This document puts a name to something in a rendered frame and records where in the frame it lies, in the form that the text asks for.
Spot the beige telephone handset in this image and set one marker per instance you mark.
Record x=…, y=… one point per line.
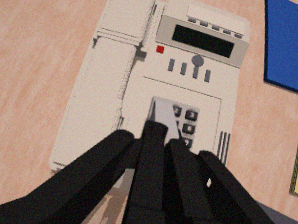
x=96, y=107

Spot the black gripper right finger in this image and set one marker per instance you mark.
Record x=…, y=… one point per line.
x=183, y=197

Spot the beige desk phone body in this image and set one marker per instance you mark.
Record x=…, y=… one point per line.
x=193, y=62

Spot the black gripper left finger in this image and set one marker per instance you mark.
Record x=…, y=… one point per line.
x=71, y=194

